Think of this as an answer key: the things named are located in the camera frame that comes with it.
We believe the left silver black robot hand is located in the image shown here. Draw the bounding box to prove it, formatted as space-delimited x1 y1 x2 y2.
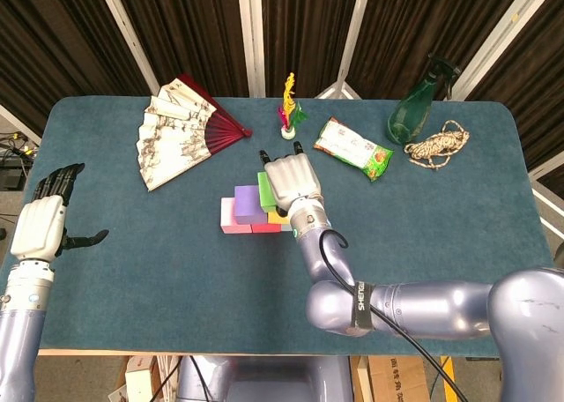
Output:
9 162 110 262

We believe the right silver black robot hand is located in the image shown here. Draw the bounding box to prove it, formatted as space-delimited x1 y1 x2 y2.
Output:
257 140 323 218

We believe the green foam cube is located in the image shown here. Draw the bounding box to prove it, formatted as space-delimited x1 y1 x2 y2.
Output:
256 171 279 213

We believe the purple foam cube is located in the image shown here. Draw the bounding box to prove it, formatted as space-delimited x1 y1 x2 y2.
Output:
234 184 270 226

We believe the pink foam cube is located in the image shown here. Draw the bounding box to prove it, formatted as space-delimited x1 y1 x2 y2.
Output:
219 197 254 235

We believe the green white snack bag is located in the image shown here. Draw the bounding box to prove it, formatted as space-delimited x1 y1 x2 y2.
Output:
313 116 394 183

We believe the colourful feather shuttlecock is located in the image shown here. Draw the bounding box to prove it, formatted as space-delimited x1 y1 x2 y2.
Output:
277 71 309 142

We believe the painted paper folding fan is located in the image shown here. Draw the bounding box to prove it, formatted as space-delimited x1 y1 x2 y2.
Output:
135 73 254 192

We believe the green plastic spray bottle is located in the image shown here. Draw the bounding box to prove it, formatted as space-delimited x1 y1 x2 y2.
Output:
386 54 463 146

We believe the teal felt table mat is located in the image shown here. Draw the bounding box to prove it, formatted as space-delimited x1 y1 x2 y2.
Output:
0 95 564 359

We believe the dark brown curtain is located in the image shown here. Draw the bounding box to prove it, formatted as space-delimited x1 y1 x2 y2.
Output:
0 0 564 191

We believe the white cardboard box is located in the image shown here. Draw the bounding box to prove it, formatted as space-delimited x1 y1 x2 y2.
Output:
124 355 155 402

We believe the blue-grey robot torso base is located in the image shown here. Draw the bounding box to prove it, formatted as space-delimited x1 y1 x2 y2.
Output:
175 355 353 402

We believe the brown cardboard box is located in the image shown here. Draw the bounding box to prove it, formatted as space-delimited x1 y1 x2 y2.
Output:
350 355 431 402

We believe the black electronics with cables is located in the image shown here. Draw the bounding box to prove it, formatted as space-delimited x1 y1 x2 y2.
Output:
0 130 34 191

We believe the white partition frame post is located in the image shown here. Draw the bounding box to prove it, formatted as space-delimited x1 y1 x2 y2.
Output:
315 0 375 100
528 153 564 240
236 0 267 98
449 0 545 101
94 0 160 95
0 104 43 146

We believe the black printed cable strap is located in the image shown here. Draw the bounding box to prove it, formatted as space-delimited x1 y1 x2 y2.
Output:
350 280 375 335

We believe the beige braided rope bundle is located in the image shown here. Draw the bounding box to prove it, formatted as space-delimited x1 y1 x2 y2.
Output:
404 119 471 170

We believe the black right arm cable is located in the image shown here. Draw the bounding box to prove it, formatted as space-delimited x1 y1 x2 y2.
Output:
319 228 468 402

